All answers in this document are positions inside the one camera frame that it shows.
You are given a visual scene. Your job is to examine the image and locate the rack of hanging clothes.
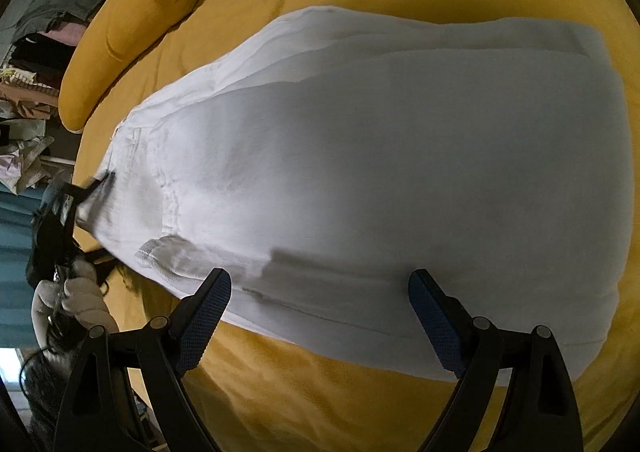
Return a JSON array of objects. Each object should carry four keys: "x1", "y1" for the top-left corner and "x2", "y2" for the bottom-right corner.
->
[{"x1": 0, "y1": 0, "x2": 112, "y2": 194}]

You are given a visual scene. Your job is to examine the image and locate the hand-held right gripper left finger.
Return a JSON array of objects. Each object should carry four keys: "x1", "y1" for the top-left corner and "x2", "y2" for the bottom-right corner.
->
[{"x1": 52, "y1": 268, "x2": 232, "y2": 452}]

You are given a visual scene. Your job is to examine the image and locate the person's left hand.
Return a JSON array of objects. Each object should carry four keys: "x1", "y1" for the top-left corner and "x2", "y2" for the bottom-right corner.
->
[{"x1": 31, "y1": 259, "x2": 114, "y2": 334}]

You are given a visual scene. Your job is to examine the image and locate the folded yellow quilt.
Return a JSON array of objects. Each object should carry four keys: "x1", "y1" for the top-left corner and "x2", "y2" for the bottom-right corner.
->
[{"x1": 57, "y1": 0, "x2": 251, "y2": 134}]

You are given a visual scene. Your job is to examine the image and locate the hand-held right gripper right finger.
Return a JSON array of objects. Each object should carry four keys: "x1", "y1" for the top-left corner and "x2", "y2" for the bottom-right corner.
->
[{"x1": 407, "y1": 269, "x2": 585, "y2": 452}]

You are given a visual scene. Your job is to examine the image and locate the bed with yellow sheet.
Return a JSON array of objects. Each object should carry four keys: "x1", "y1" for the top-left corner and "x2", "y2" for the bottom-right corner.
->
[{"x1": 70, "y1": 0, "x2": 640, "y2": 452}]

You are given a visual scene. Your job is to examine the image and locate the white pants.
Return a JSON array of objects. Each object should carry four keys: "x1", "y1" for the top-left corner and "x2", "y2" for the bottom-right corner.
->
[{"x1": 75, "y1": 6, "x2": 632, "y2": 381}]

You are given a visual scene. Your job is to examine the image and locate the narrow blue curtain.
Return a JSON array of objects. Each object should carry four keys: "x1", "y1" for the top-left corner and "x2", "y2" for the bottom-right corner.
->
[{"x1": 0, "y1": 189, "x2": 53, "y2": 349}]

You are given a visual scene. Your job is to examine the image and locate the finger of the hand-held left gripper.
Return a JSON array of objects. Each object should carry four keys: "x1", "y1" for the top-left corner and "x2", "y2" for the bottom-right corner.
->
[{"x1": 75, "y1": 171, "x2": 117, "y2": 206}]

